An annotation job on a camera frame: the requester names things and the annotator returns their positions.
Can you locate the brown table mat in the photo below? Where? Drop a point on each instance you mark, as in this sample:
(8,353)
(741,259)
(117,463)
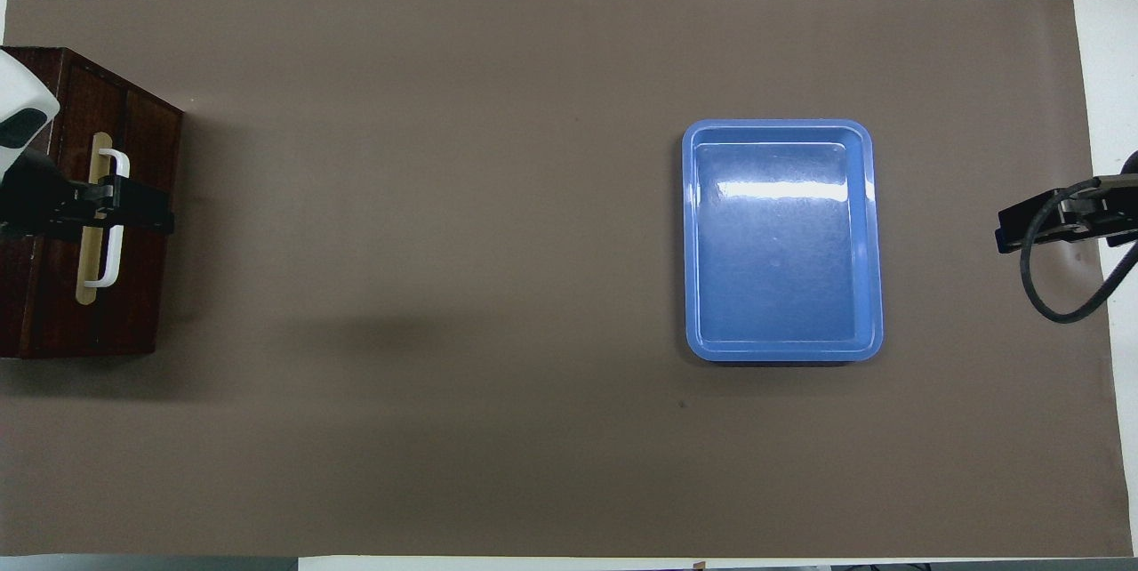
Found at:
(444,286)

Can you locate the blue plastic tray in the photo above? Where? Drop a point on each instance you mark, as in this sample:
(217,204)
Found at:
(782,242)

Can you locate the dark wooden drawer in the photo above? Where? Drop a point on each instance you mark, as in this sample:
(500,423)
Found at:
(58,286)

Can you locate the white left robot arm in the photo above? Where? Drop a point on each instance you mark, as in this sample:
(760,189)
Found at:
(22,86)

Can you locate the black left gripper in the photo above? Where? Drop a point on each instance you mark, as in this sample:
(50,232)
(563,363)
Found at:
(36,197)

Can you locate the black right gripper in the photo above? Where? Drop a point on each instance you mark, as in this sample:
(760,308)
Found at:
(1111,206)

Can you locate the dark wooden cabinet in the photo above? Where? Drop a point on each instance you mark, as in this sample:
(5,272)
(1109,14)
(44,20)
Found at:
(147,286)

